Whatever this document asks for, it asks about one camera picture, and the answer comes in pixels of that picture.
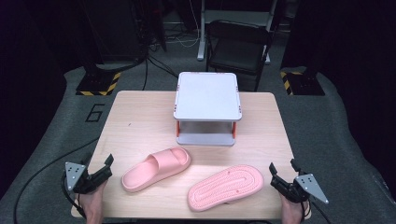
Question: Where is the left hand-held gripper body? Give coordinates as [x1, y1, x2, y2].
[64, 161, 110, 195]

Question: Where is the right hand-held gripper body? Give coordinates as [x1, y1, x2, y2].
[273, 173, 330, 205]

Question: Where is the person's right hand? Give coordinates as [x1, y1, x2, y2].
[279, 191, 308, 224]

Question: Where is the person's left hand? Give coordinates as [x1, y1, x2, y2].
[76, 181, 107, 224]

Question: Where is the pink slipper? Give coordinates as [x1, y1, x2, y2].
[120, 147, 192, 193]
[187, 164, 265, 213]

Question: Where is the white two-tier shoe rack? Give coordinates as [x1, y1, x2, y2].
[173, 71, 243, 147]

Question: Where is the black metal stand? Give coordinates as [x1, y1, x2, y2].
[78, 0, 106, 82]

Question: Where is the black folding chair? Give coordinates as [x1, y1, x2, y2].
[205, 20, 273, 93]

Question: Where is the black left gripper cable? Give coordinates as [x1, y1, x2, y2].
[61, 171, 88, 219]

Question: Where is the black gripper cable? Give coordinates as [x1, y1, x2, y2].
[299, 199, 333, 224]
[61, 171, 88, 219]

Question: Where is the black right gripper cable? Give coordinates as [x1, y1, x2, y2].
[299, 199, 333, 224]

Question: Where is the long black floor cable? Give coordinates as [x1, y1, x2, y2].
[12, 136, 101, 224]

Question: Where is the black yellow striped base plate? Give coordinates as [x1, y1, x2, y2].
[75, 70, 122, 97]
[279, 70, 327, 97]

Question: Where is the white floor cable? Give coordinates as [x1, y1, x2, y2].
[167, 0, 202, 49]

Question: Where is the white metal desk frame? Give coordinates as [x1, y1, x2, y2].
[196, 0, 278, 65]

